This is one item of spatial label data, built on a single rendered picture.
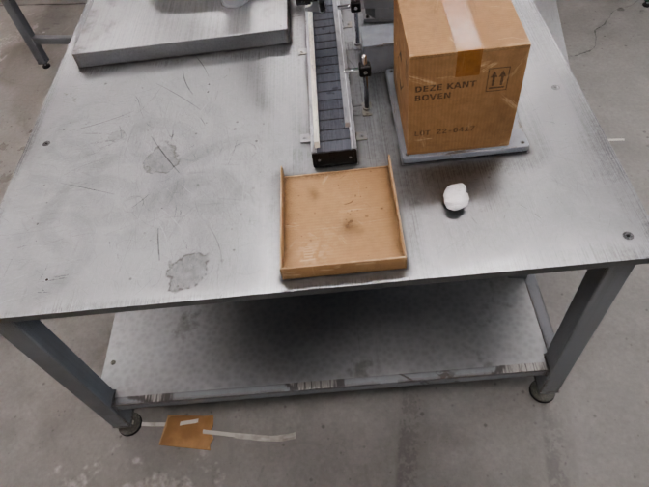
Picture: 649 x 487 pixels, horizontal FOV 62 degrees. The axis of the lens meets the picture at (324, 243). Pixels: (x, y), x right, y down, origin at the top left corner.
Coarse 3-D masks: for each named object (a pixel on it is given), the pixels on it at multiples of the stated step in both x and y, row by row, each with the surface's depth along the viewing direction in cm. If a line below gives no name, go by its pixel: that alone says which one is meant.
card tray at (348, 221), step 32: (288, 192) 129; (320, 192) 128; (352, 192) 127; (384, 192) 126; (288, 224) 123; (320, 224) 122; (352, 224) 121; (384, 224) 120; (288, 256) 117; (320, 256) 117; (352, 256) 116; (384, 256) 115
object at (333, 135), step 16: (320, 16) 165; (320, 32) 160; (320, 48) 155; (336, 48) 154; (320, 64) 151; (336, 64) 150; (320, 80) 146; (336, 80) 145; (320, 96) 142; (336, 96) 142; (320, 112) 138; (336, 112) 138; (320, 128) 135; (336, 128) 134; (320, 144) 131; (336, 144) 130
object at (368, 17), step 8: (368, 0) 164; (376, 0) 164; (384, 0) 164; (392, 0) 163; (368, 8) 166; (376, 8) 166; (384, 8) 166; (392, 8) 165; (368, 16) 169; (376, 16) 168; (384, 16) 168; (392, 16) 168
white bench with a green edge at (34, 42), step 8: (0, 0) 291; (8, 0) 290; (8, 8) 294; (16, 8) 297; (16, 16) 298; (24, 16) 303; (16, 24) 302; (24, 24) 303; (24, 32) 305; (32, 32) 309; (24, 40) 310; (32, 40) 309; (40, 40) 309; (48, 40) 308; (56, 40) 308; (64, 40) 307; (32, 48) 314; (40, 48) 316; (40, 56) 318; (40, 64) 322; (48, 64) 326
